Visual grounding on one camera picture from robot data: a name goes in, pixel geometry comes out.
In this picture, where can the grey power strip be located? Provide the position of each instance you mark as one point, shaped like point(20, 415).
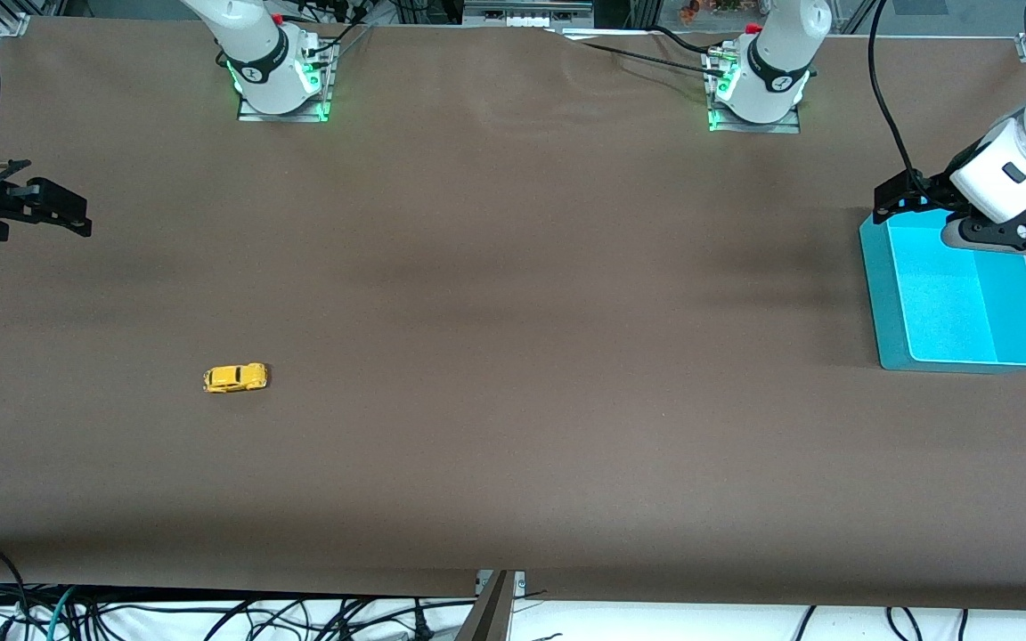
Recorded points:
point(526, 18)

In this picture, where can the small orange items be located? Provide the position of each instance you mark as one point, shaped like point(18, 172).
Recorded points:
point(689, 12)

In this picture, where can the metal frame post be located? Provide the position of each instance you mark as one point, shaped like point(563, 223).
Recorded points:
point(491, 619)

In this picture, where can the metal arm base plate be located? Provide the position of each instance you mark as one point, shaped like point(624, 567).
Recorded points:
point(286, 117)
point(758, 128)

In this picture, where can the yellow beetle toy car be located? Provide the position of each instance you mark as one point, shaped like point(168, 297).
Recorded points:
point(235, 378)

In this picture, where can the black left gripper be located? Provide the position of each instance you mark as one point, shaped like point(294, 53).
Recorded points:
point(907, 193)

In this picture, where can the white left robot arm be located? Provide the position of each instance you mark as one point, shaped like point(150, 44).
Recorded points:
point(771, 89)

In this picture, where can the teal plastic storage bin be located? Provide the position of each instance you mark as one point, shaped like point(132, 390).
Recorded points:
point(949, 303)

